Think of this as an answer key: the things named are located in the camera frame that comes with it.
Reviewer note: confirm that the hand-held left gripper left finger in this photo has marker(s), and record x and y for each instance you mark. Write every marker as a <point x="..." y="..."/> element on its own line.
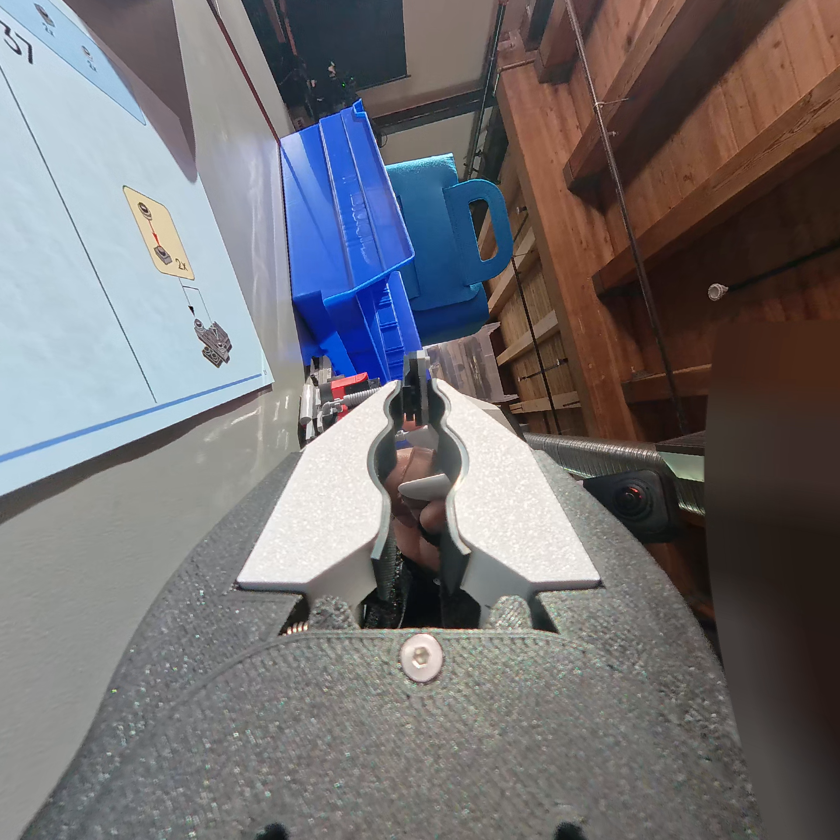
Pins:
<point x="308" y="525"/>

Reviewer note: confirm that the blue plastic bin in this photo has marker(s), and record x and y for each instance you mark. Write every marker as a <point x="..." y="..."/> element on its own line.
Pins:
<point x="341" y="262"/>

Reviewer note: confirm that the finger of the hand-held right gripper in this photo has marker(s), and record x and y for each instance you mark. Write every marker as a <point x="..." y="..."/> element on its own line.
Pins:
<point x="423" y="489"/>

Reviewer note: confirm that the clear plastic container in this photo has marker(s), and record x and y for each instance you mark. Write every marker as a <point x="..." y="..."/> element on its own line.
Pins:
<point x="472" y="367"/>

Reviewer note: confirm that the blue brick instruction booklet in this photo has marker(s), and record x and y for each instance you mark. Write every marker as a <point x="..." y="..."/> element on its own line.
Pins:
<point x="79" y="262"/>

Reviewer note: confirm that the blue felt bag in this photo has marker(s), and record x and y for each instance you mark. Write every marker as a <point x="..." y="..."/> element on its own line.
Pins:
<point x="433" y="262"/>

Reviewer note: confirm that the red black brick model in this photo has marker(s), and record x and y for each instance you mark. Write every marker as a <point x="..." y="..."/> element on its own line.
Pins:
<point x="338" y="394"/>

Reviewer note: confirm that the person's right hand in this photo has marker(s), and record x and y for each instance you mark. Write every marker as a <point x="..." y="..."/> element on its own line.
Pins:
<point x="410" y="463"/>

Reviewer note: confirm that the silver air duct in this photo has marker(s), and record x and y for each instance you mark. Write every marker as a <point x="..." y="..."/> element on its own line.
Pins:
<point x="590" y="453"/>

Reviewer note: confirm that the black equipment with green lights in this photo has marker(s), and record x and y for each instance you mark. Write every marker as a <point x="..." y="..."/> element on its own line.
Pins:
<point x="334" y="75"/>

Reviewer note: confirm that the white sprinkler head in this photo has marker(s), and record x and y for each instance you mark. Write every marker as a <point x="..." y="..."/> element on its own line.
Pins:
<point x="718" y="291"/>

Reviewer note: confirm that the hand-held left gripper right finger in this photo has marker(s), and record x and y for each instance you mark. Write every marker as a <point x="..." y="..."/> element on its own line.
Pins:
<point x="525" y="525"/>

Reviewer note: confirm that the small grey brick assembly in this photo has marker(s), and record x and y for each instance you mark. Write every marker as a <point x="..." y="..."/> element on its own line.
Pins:
<point x="415" y="380"/>

